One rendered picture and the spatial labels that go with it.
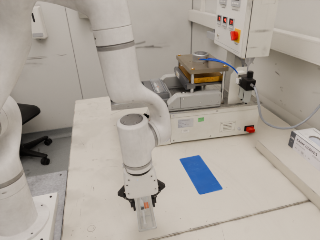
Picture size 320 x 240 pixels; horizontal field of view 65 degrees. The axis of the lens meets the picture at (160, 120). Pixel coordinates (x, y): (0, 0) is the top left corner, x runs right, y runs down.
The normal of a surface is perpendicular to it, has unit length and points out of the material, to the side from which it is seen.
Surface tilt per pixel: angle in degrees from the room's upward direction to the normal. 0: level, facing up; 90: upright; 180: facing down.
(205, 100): 90
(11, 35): 108
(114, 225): 0
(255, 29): 90
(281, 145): 0
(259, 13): 90
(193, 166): 0
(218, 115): 90
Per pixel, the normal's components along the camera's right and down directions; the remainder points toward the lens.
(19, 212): 0.79, 0.22
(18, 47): 0.60, 0.71
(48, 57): 0.25, 0.46
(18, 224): 0.64, 0.29
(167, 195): -0.03, -0.88
